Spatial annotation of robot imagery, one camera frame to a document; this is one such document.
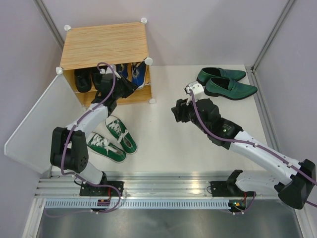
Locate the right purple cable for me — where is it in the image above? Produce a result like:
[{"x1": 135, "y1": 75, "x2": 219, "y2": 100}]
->
[{"x1": 188, "y1": 90, "x2": 317, "y2": 216}]

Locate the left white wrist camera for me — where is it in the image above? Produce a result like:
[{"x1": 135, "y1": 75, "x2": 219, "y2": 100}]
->
[{"x1": 98, "y1": 64, "x2": 121, "y2": 78}]

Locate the white slotted cable duct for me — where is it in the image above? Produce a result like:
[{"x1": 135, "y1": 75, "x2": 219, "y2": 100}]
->
[{"x1": 45, "y1": 199, "x2": 230, "y2": 210}]

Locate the green loafer rear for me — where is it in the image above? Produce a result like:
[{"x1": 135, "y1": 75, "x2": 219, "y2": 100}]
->
[{"x1": 197, "y1": 67, "x2": 246, "y2": 86}]

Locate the wooden two-shelf shoe cabinet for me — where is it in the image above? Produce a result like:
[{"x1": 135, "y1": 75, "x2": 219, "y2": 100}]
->
[{"x1": 56, "y1": 17, "x2": 156, "y2": 107}]

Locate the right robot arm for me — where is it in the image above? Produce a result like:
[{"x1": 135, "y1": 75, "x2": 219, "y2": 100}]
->
[{"x1": 171, "y1": 99, "x2": 317, "y2": 210}]

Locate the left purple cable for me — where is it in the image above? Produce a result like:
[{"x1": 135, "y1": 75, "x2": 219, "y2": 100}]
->
[{"x1": 44, "y1": 62, "x2": 122, "y2": 218}]

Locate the green sneaker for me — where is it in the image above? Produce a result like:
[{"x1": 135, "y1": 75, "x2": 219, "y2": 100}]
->
[
  {"x1": 105, "y1": 116, "x2": 137, "y2": 155},
  {"x1": 87, "y1": 132, "x2": 126, "y2": 163}
]

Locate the aluminium mounting rail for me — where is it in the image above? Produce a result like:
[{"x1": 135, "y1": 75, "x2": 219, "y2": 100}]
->
[{"x1": 34, "y1": 171, "x2": 305, "y2": 199}]

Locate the left aluminium frame post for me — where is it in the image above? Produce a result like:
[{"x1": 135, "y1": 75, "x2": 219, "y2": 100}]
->
[{"x1": 33, "y1": 0, "x2": 64, "y2": 50}]

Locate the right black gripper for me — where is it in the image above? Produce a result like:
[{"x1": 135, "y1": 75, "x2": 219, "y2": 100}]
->
[{"x1": 171, "y1": 94, "x2": 210, "y2": 134}]

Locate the blue sneaker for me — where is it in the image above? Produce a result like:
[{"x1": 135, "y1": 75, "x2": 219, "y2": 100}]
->
[
  {"x1": 116, "y1": 63, "x2": 130, "y2": 79},
  {"x1": 131, "y1": 61, "x2": 147, "y2": 89}
]

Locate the green loafer front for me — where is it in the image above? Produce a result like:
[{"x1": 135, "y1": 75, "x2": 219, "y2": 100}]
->
[{"x1": 204, "y1": 77, "x2": 258, "y2": 101}]

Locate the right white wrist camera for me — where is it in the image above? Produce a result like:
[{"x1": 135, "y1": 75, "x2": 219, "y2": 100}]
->
[{"x1": 184, "y1": 81, "x2": 205, "y2": 105}]

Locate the green loafer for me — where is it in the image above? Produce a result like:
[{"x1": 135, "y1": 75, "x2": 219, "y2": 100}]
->
[
  {"x1": 204, "y1": 77, "x2": 258, "y2": 101},
  {"x1": 197, "y1": 67, "x2": 246, "y2": 86}
]

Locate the right aluminium frame post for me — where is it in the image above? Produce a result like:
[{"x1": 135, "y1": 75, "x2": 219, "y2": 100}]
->
[{"x1": 249, "y1": 0, "x2": 297, "y2": 73}]

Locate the black patent shoe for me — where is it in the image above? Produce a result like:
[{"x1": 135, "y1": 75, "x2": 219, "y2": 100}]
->
[
  {"x1": 91, "y1": 67, "x2": 108, "y2": 91},
  {"x1": 74, "y1": 68, "x2": 92, "y2": 93}
]

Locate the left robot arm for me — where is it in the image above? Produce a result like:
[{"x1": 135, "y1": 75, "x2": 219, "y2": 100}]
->
[{"x1": 50, "y1": 73, "x2": 137, "y2": 197}]

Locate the aluminium frame post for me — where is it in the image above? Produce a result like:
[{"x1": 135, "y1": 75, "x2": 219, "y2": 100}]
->
[
  {"x1": 249, "y1": 0, "x2": 297, "y2": 73},
  {"x1": 33, "y1": 0, "x2": 64, "y2": 50}
]

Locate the white translucent cabinet door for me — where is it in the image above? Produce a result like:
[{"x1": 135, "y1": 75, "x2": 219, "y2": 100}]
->
[{"x1": 4, "y1": 75, "x2": 83, "y2": 174}]

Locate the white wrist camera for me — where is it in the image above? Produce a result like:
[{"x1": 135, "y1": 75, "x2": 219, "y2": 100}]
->
[
  {"x1": 184, "y1": 81, "x2": 205, "y2": 105},
  {"x1": 98, "y1": 64, "x2": 121, "y2": 78}
]

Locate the purple cable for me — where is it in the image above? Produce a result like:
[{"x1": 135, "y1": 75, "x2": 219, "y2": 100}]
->
[
  {"x1": 188, "y1": 90, "x2": 317, "y2": 216},
  {"x1": 44, "y1": 62, "x2": 122, "y2": 218}
]

